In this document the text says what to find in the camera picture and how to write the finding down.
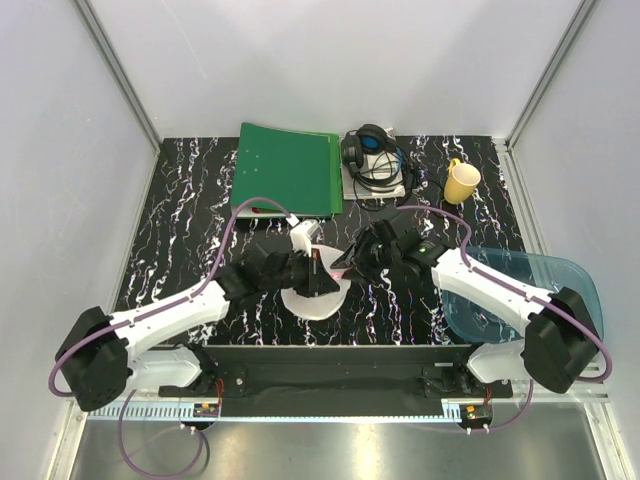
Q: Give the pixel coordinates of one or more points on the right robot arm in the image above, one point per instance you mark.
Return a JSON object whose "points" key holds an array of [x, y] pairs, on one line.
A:
{"points": [[558, 338]]}

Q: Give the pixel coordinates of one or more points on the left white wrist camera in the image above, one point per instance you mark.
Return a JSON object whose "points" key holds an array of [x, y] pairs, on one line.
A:
{"points": [[302, 235]]}

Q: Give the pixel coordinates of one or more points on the blue transparent plastic bin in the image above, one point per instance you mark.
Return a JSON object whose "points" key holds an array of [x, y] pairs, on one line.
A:
{"points": [[474, 324]]}

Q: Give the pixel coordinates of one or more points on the green folder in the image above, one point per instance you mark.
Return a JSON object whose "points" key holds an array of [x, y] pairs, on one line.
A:
{"points": [[299, 170]]}

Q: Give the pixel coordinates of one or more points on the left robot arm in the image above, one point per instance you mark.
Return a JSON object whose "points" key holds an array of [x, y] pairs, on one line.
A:
{"points": [[106, 355]]}

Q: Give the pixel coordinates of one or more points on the white pink mesh laundry bag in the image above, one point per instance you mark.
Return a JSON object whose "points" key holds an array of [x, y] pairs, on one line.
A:
{"points": [[323, 306]]}

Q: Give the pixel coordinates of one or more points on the yellow mug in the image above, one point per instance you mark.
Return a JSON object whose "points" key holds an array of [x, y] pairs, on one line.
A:
{"points": [[461, 181]]}

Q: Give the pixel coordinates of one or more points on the black blue headphones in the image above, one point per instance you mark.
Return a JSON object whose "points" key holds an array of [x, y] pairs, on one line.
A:
{"points": [[367, 150]]}

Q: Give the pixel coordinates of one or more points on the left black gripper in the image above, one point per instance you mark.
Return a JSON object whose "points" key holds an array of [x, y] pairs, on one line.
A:
{"points": [[316, 283]]}

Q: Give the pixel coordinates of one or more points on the white slotted cable duct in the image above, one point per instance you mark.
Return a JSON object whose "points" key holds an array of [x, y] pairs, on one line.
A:
{"points": [[145, 410]]}

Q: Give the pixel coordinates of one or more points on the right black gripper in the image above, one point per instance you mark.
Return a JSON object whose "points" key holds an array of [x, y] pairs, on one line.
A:
{"points": [[357, 254]]}

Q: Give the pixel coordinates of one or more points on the grey book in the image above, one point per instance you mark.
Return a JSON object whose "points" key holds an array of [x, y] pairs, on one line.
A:
{"points": [[372, 180]]}

